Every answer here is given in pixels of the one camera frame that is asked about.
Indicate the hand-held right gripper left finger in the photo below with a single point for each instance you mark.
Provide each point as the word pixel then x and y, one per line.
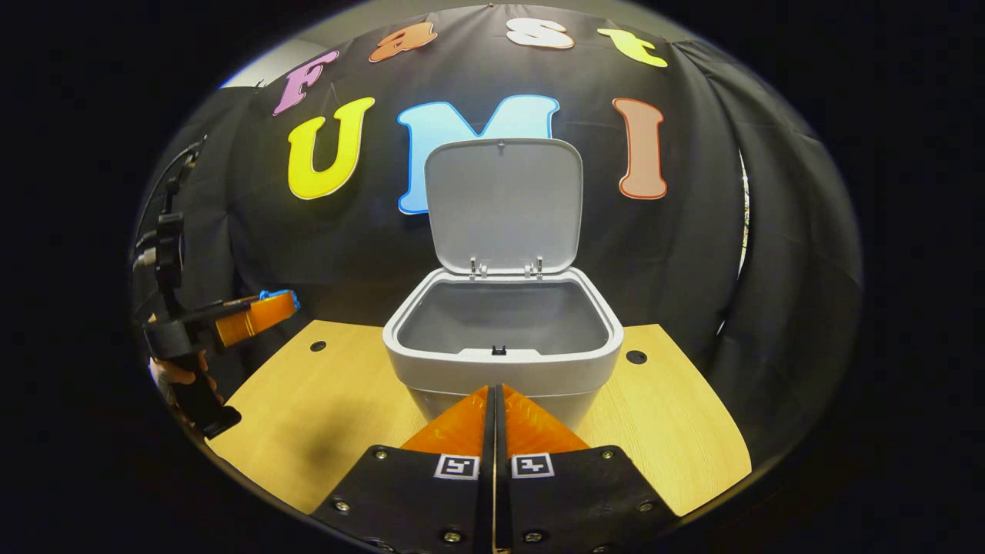
pixel 415 500

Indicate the white desktop garbage bin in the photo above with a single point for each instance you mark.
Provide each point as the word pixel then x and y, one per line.
pixel 500 208

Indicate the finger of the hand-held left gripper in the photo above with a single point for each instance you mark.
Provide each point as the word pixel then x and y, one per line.
pixel 238 302
pixel 254 323

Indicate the blue paper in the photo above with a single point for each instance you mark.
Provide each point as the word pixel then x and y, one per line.
pixel 278 295

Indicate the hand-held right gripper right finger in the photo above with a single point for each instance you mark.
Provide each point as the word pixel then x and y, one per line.
pixel 577 500

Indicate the black backdrop cloth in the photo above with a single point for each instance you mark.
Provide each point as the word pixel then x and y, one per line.
pixel 346 254

